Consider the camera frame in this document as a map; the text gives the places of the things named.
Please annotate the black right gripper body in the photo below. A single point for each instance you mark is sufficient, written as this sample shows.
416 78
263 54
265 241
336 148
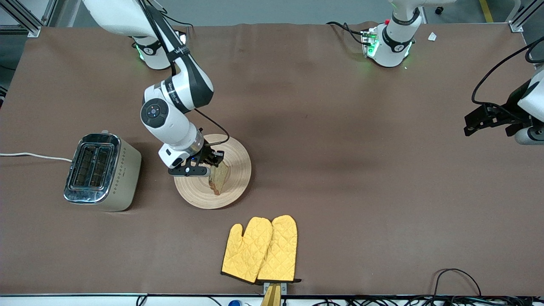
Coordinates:
208 156

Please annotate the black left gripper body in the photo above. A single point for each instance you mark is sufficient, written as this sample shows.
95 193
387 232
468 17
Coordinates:
508 111

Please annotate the brown bread toast slice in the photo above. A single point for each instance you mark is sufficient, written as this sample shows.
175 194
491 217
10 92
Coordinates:
219 180

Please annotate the round wooden plate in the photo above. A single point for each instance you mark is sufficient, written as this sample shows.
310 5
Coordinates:
236 174

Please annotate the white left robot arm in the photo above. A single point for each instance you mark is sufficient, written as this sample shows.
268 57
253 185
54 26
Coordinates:
393 51

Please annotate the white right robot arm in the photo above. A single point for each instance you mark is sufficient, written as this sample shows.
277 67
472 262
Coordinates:
178 91

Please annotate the small white paper scrap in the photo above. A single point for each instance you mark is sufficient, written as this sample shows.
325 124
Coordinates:
432 36

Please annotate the beige chrome toaster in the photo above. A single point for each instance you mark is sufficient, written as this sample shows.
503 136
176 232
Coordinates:
106 174

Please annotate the yellow quilted oven mitt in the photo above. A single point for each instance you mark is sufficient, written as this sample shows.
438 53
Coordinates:
282 250
244 253

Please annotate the brown table cover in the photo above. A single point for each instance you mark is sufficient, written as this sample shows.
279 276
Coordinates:
276 76

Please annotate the black caster wheel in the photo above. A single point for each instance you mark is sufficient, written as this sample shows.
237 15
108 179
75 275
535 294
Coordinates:
439 9

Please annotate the small blue cap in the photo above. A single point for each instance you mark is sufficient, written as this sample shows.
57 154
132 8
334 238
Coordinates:
234 303

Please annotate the aluminium frame post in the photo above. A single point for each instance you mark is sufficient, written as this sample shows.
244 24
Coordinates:
516 26
29 27

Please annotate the wooden stand with metal bracket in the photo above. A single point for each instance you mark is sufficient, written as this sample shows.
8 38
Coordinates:
272 295

